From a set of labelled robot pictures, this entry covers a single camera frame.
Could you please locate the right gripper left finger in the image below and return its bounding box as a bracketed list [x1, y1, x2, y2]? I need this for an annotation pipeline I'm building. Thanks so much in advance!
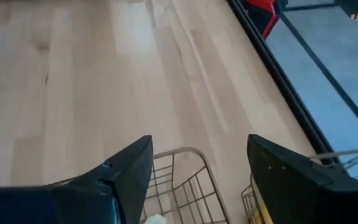
[0, 135, 154, 224]

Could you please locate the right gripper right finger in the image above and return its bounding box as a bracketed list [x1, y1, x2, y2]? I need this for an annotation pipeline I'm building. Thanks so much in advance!
[247, 134, 358, 224]

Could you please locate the white garlic bulb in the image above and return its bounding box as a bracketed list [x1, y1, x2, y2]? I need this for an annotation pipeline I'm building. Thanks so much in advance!
[144, 213, 168, 224]

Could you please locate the red and black radio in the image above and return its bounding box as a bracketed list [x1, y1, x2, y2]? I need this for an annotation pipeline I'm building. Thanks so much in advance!
[242, 0, 289, 40]

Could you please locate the gold wire basket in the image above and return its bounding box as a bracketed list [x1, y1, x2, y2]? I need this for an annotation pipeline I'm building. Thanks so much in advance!
[139, 147, 232, 224]
[241, 148, 358, 224]

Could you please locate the black aluminium rail frame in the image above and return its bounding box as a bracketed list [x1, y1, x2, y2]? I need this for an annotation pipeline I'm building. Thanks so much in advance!
[225, 0, 349, 170]

